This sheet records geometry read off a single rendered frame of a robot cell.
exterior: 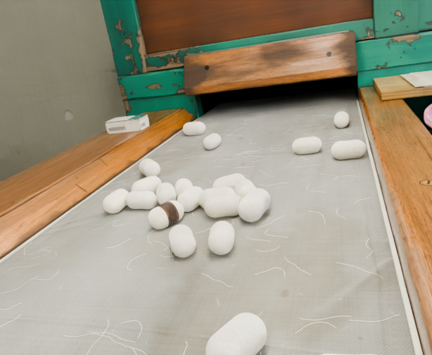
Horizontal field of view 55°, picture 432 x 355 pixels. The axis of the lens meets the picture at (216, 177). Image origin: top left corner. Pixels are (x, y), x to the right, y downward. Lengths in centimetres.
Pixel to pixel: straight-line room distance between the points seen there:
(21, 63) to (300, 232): 188
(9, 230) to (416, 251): 32
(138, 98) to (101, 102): 101
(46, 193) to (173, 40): 48
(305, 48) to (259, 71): 8
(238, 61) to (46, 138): 148
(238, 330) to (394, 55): 65
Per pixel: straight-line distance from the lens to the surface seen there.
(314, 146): 49
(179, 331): 24
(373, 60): 79
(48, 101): 205
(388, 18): 79
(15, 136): 223
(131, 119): 67
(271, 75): 74
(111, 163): 56
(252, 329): 20
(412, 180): 33
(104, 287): 30
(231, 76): 76
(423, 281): 22
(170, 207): 35
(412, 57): 80
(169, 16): 85
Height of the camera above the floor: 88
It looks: 18 degrees down
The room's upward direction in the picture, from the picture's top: 9 degrees counter-clockwise
